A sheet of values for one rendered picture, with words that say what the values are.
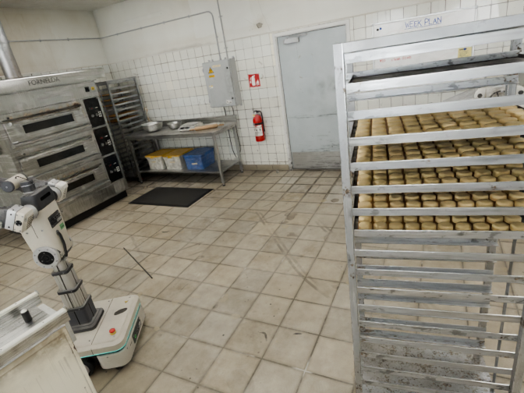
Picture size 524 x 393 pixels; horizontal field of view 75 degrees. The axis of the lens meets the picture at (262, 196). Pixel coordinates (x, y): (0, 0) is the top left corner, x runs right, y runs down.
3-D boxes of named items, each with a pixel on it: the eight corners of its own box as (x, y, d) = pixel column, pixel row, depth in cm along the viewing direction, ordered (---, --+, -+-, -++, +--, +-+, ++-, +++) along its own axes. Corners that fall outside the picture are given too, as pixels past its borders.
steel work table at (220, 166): (137, 184, 628) (121, 131, 591) (163, 170, 686) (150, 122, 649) (224, 186, 543) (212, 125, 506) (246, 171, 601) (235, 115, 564)
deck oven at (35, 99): (56, 242, 442) (-14, 81, 366) (5, 235, 496) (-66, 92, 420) (142, 194, 568) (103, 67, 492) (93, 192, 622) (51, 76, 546)
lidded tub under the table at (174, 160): (164, 170, 602) (160, 156, 592) (180, 161, 640) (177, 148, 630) (181, 170, 585) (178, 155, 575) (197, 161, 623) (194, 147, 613)
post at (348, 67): (360, 345, 208) (344, 42, 144) (361, 341, 211) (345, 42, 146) (366, 345, 207) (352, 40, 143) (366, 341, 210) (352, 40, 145)
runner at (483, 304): (358, 299, 191) (357, 294, 190) (358, 295, 194) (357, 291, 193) (490, 308, 170) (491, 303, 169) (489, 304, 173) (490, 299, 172)
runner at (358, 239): (355, 242, 178) (354, 238, 177) (355, 240, 180) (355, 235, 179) (498, 246, 157) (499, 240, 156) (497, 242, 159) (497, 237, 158)
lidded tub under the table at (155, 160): (147, 169, 621) (143, 156, 611) (164, 161, 658) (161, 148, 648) (163, 170, 603) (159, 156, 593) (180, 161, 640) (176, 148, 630)
